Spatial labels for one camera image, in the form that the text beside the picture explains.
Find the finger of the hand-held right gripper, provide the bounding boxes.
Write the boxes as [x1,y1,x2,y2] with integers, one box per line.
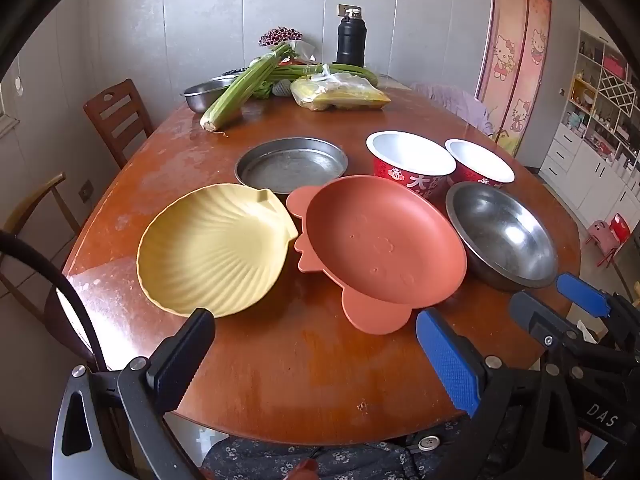
[556,273,640,348]
[509,291,601,361]

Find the steel basin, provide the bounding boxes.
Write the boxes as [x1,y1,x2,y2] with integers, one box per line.
[182,76,241,113]

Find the stainless steel bowl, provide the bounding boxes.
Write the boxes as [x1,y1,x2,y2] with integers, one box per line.
[445,181,559,292]

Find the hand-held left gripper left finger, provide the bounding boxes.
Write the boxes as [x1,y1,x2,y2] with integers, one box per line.
[52,308,217,480]

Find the purple cloth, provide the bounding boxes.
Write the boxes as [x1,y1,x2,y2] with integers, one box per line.
[410,82,493,136]

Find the pink plastic stool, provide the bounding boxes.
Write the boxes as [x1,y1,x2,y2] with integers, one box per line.
[586,220,621,266]

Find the light wood curved chair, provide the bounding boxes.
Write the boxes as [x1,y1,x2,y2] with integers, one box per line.
[0,172,83,311]

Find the dark floral clothing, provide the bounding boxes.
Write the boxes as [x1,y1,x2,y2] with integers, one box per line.
[200,420,481,480]

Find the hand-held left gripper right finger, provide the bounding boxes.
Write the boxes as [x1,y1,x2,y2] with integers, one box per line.
[416,308,585,480]

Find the black thermos bottle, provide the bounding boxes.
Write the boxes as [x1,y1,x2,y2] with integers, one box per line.
[335,7,367,68]

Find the black cable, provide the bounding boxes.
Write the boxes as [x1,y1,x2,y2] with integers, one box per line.
[0,230,108,372]

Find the brown wooden chair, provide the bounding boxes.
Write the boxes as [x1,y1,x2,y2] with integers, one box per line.
[83,78,154,170]

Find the round metal pan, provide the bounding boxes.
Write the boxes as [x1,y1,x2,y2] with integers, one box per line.
[234,137,349,195]

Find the orange crab-shaped plate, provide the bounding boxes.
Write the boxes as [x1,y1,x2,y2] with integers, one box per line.
[286,175,468,335]

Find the long green vegetable stalks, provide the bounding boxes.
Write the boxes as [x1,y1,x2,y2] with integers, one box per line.
[270,61,381,86]

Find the celery bunch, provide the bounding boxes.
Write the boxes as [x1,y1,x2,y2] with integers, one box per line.
[200,42,301,133]

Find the white shelf cabinet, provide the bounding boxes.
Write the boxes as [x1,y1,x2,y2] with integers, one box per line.
[539,25,640,221]

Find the red plastic stool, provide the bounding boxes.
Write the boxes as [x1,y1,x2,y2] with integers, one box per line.
[607,213,632,242]

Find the red paper bowl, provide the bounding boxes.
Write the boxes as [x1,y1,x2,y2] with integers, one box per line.
[366,131,457,206]
[444,138,516,190]

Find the plastic bag of yellow food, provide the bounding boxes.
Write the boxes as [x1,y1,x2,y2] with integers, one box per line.
[290,72,392,112]

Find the pink cat-print door curtain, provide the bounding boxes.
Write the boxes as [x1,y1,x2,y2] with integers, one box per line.
[475,0,553,158]

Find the dark red flower bouquet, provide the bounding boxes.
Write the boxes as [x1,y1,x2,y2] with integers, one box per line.
[259,27,304,51]

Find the yellow shell-shaped plate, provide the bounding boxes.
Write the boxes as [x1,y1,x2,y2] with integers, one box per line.
[136,183,300,319]

